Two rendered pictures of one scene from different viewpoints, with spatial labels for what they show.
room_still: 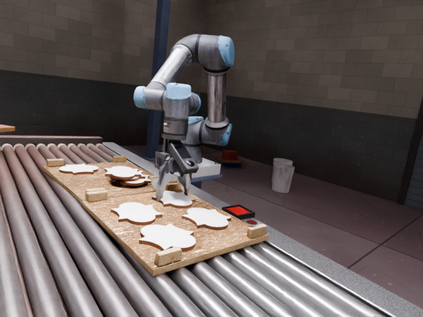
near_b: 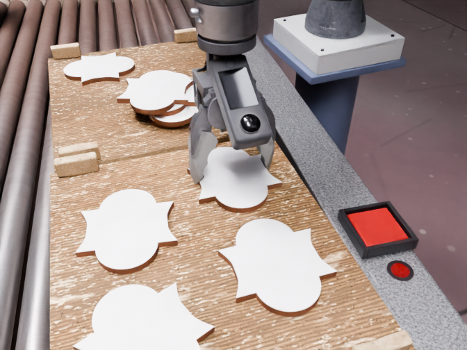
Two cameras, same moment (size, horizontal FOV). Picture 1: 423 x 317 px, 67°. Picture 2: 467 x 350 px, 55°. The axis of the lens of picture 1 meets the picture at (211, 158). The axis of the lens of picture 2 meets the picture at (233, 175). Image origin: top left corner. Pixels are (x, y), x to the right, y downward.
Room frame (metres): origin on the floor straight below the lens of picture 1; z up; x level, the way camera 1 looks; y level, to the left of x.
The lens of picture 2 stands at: (0.51, -0.10, 1.36)
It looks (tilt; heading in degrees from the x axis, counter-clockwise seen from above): 39 degrees down; 24
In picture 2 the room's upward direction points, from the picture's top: straight up
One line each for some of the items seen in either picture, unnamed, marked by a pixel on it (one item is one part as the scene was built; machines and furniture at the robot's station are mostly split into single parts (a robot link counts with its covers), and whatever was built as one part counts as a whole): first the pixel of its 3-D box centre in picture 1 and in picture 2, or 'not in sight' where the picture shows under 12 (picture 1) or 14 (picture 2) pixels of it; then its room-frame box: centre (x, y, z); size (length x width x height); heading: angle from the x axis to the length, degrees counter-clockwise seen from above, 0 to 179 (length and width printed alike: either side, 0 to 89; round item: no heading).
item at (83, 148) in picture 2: (95, 193); (79, 153); (0.92, 0.33, 0.95); 0.06 x 0.02 x 0.03; 133
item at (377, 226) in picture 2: (238, 212); (376, 229); (0.97, -0.10, 0.92); 0.06 x 0.06 x 0.01; 38
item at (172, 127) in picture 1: (174, 127); (224, 17); (0.99, 0.12, 1.16); 0.08 x 0.08 x 0.05
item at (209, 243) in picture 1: (170, 219); (198, 250); (0.84, 0.09, 0.93); 0.41 x 0.35 x 0.02; 41
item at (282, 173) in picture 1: (282, 178); not in sight; (4.55, -1.05, 0.19); 0.30 x 0.30 x 0.37
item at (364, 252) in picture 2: (238, 212); (376, 228); (0.97, -0.10, 0.92); 0.08 x 0.08 x 0.02; 38
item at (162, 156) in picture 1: (172, 153); (226, 77); (1.00, 0.12, 1.08); 0.09 x 0.08 x 0.12; 42
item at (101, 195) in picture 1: (97, 195); (76, 164); (0.89, 0.32, 0.95); 0.06 x 0.02 x 0.03; 131
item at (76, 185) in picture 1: (109, 178); (146, 92); (1.15, 0.37, 0.93); 0.41 x 0.35 x 0.02; 43
